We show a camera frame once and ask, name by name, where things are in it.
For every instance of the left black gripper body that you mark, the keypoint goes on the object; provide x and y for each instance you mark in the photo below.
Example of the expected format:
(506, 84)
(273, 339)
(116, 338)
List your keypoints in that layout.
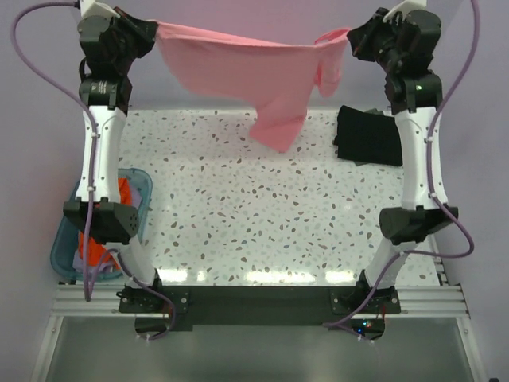
(123, 60)

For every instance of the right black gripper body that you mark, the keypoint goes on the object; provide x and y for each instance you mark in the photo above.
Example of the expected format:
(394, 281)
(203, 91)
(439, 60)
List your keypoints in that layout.
(387, 32)

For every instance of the pink t-shirt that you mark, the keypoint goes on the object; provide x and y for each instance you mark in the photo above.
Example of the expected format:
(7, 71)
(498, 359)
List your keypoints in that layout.
(275, 79)

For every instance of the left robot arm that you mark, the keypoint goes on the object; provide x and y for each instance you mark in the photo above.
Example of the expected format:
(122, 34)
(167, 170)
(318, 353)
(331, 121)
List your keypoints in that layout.
(96, 209)

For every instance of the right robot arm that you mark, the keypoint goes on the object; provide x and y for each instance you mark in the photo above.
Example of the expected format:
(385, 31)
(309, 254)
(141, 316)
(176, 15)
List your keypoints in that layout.
(415, 98)

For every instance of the folded black t-shirt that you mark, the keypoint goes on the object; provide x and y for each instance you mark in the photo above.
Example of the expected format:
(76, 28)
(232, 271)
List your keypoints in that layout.
(344, 133)

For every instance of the teal plastic basket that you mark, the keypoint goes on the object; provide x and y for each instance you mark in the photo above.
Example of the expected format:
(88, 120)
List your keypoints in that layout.
(66, 242)

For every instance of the orange t-shirt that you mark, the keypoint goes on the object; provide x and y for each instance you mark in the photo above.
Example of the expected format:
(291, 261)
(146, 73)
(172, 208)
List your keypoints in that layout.
(129, 196)

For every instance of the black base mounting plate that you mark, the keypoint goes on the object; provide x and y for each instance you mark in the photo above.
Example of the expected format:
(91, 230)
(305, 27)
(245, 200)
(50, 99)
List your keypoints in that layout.
(181, 308)

